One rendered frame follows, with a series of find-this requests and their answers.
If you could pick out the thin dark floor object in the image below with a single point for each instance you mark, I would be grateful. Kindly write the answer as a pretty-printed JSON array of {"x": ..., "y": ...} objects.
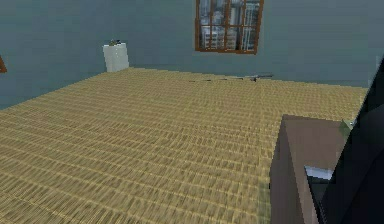
[{"x": 246, "y": 78}]

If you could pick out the brown framed window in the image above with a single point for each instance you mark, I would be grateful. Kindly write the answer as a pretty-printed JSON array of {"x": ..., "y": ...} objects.
[{"x": 228, "y": 26}]

